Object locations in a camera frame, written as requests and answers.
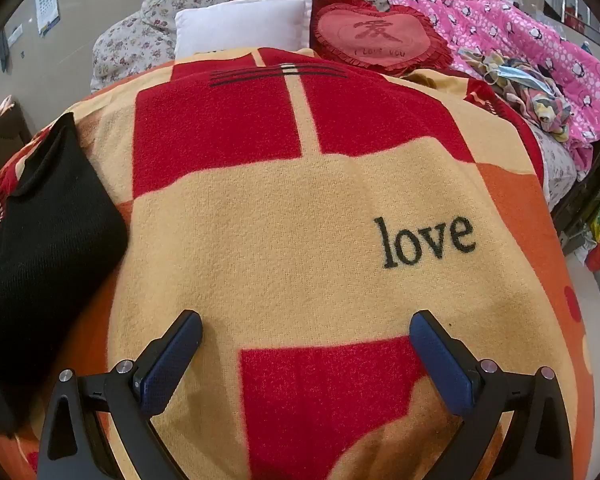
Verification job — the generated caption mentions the black pants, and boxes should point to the black pants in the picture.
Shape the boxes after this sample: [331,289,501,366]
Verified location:
[0,111,129,436]

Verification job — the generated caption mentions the red heart-shaped cushion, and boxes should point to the red heart-shaped cushion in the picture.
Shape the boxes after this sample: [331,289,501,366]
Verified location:
[310,0,453,72]

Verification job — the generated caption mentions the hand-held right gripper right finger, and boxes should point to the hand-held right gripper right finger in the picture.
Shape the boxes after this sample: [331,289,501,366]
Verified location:
[409,309,576,480]

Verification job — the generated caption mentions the dark wooden table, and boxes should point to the dark wooden table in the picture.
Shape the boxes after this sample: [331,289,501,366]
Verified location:
[0,102,33,181]

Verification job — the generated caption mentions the pink printed quilt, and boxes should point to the pink printed quilt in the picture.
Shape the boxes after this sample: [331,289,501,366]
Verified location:
[370,0,600,166]

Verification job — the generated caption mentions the grey floral quilt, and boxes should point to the grey floral quilt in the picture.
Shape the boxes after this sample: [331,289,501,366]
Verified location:
[91,0,393,93]

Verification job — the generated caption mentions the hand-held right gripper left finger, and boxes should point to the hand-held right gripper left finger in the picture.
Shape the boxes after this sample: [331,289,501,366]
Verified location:
[36,309,204,480]

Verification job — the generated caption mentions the white pillow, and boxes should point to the white pillow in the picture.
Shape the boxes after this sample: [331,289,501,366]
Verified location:
[174,0,314,59]

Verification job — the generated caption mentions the red and yellow printed blanket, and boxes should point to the red and yellow printed blanket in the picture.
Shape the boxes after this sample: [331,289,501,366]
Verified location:
[0,47,596,480]

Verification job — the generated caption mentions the wall calendar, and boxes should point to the wall calendar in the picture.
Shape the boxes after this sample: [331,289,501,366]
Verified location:
[35,0,62,37]

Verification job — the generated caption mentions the multicoloured patterned cloth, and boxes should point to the multicoloured patterned cloth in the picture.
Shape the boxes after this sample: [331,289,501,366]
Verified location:
[457,49,573,143]

